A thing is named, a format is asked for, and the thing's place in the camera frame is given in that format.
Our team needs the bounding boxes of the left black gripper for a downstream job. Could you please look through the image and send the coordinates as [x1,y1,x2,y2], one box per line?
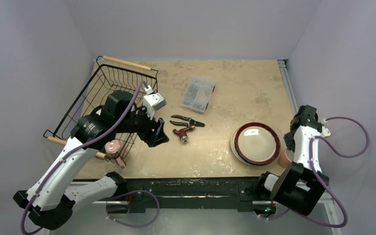
[115,103,169,146]

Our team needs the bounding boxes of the pink ceramic mug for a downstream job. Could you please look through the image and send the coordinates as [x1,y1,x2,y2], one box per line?
[278,149,294,168]

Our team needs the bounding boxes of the pink faceted ceramic cup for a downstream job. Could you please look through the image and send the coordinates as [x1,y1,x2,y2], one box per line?
[104,140,123,159]

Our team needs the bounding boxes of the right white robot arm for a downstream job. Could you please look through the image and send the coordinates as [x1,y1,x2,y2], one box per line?
[255,105,329,216]

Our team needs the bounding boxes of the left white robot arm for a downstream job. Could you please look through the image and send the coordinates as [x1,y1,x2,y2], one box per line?
[13,89,169,230]

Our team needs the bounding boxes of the red brown faucet tap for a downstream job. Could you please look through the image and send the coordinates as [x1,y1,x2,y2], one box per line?
[172,125,195,143]

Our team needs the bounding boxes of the green rimmed plate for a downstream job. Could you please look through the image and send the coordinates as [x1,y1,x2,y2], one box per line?
[233,128,278,166]

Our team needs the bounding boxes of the clear plastic screw box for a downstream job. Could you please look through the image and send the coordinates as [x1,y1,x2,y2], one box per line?
[180,76,216,114]

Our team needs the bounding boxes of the black handled pliers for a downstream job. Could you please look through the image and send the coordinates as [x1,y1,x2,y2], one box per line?
[169,115,205,127]

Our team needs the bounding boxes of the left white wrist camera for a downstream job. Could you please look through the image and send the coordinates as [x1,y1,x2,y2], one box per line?
[142,85,166,120]

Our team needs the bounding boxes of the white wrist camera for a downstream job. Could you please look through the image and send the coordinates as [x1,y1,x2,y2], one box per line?
[320,119,331,138]
[142,85,166,120]

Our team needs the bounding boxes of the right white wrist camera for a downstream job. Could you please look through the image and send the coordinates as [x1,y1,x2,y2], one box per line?
[320,119,331,138]

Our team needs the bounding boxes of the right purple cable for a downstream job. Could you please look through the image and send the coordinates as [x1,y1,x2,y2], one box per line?
[259,117,370,229]

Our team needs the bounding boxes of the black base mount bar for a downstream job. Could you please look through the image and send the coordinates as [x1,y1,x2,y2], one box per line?
[104,176,284,217]

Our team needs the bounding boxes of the black wire dish rack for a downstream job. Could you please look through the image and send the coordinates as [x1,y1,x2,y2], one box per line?
[43,56,158,167]

